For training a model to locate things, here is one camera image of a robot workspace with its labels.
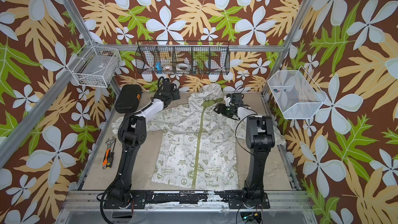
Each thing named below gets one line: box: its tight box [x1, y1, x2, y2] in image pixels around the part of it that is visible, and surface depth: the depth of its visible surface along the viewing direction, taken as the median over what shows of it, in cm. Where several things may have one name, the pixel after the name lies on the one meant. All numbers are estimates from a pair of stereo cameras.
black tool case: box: [114, 84, 142, 114], surface depth 113 cm
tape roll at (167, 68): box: [162, 64, 173, 72], surface depth 97 cm
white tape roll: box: [175, 62, 191, 71], surface depth 100 cm
